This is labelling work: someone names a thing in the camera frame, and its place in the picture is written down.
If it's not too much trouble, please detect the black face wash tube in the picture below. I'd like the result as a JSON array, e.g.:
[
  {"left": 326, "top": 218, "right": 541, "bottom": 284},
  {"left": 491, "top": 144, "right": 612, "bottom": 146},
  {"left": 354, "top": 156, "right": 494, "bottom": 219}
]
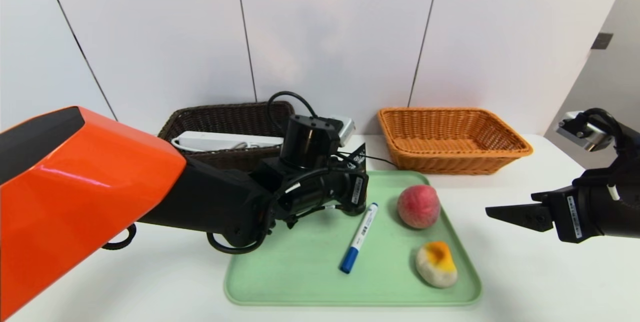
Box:
[{"left": 341, "top": 143, "right": 370, "bottom": 168}]

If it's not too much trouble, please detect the white power strip with cable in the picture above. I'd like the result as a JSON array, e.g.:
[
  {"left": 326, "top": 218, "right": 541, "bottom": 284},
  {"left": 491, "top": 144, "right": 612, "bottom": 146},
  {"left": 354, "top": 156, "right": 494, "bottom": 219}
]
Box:
[{"left": 171, "top": 131, "right": 285, "bottom": 152}]

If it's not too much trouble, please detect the white marker with blue cap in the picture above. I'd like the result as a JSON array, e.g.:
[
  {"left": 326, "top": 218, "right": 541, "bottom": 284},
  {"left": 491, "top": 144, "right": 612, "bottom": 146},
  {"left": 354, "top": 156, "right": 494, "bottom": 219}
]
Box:
[{"left": 339, "top": 202, "right": 379, "bottom": 274}]

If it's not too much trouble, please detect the red peach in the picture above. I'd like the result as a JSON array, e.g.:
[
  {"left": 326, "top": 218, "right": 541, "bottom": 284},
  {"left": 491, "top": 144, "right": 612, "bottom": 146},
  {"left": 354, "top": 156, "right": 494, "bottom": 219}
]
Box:
[{"left": 397, "top": 185, "right": 442, "bottom": 230}]

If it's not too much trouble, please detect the cream bun with orange top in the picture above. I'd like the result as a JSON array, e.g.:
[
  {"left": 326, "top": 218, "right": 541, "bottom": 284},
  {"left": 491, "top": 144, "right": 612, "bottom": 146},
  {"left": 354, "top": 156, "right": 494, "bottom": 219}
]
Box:
[{"left": 415, "top": 241, "right": 459, "bottom": 289}]

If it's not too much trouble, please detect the dark brown wicker basket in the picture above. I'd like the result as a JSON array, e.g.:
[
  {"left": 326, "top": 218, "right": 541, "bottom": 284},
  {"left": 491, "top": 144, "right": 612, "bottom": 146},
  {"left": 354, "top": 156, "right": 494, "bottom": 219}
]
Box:
[{"left": 158, "top": 101, "right": 296, "bottom": 172}]

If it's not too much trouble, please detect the orange wicker basket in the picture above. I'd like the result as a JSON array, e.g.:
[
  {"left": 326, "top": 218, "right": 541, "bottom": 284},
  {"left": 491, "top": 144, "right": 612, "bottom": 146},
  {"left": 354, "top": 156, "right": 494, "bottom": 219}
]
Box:
[{"left": 377, "top": 107, "right": 534, "bottom": 176}]

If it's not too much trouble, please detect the thin black zip tie tail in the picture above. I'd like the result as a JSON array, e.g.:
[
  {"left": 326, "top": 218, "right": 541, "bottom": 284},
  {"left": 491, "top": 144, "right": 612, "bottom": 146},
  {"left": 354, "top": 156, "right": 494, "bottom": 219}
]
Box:
[{"left": 336, "top": 151, "right": 399, "bottom": 168}]

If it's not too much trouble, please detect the light green plastic tray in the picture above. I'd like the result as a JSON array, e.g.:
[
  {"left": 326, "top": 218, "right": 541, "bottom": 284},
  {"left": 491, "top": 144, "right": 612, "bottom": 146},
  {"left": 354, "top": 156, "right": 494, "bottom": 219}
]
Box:
[{"left": 223, "top": 170, "right": 483, "bottom": 306}]

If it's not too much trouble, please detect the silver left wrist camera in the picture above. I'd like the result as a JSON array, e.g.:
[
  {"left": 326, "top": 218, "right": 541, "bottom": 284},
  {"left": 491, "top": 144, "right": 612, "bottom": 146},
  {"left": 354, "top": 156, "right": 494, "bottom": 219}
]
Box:
[{"left": 327, "top": 115, "right": 357, "bottom": 146}]

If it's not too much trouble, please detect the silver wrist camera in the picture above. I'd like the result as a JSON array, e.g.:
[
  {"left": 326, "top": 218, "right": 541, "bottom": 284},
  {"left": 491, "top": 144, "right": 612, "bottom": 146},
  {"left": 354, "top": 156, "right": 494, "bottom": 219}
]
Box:
[
  {"left": 327, "top": 115, "right": 357, "bottom": 146},
  {"left": 556, "top": 111, "right": 612, "bottom": 152}
]

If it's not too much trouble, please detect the black left camera cable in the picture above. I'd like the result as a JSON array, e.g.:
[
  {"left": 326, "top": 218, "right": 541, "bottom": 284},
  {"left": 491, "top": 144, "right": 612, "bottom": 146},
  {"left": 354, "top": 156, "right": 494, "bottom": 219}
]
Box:
[{"left": 266, "top": 91, "right": 321, "bottom": 127}]

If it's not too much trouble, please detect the black camera cable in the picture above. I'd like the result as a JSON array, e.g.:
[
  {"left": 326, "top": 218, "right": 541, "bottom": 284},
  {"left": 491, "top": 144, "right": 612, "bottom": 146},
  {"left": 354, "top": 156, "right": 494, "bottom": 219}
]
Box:
[
  {"left": 582, "top": 108, "right": 626, "bottom": 155},
  {"left": 266, "top": 91, "right": 321, "bottom": 127}
]

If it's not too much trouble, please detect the black braided left arm hose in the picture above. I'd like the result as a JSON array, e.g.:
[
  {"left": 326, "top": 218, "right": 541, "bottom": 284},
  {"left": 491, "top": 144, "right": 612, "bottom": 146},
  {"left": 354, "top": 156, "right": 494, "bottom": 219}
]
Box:
[{"left": 102, "top": 223, "right": 137, "bottom": 251}]

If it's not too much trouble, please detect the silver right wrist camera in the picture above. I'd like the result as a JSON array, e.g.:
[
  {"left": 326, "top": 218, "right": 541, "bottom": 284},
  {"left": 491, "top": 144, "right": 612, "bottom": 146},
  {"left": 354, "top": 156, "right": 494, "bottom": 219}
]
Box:
[{"left": 556, "top": 111, "right": 612, "bottom": 152}]

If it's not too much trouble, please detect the black right camera cable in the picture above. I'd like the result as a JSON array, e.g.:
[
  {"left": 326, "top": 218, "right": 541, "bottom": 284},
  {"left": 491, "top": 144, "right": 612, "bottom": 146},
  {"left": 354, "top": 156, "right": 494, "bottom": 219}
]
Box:
[{"left": 582, "top": 108, "right": 626, "bottom": 155}]

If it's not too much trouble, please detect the dark wall plate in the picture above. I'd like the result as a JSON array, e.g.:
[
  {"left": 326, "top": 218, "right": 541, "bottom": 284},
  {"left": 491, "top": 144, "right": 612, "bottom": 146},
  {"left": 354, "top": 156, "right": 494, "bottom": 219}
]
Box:
[{"left": 590, "top": 33, "right": 614, "bottom": 51}]

